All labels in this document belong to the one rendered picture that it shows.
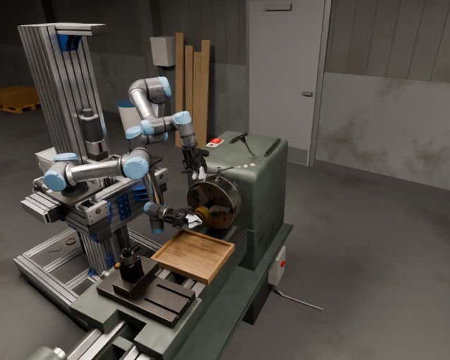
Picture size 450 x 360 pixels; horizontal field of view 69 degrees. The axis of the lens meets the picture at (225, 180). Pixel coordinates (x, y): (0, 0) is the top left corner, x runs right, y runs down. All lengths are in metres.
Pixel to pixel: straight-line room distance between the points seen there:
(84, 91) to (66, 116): 0.19
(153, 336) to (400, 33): 3.72
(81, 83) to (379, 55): 3.20
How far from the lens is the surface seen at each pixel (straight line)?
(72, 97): 2.17
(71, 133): 2.18
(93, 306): 1.68
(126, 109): 5.92
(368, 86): 4.33
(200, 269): 1.78
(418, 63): 4.21
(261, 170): 1.91
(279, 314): 2.73
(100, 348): 1.61
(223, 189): 1.79
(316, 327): 2.71
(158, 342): 1.48
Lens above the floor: 2.11
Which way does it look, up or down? 29 degrees down
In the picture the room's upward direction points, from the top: 2 degrees counter-clockwise
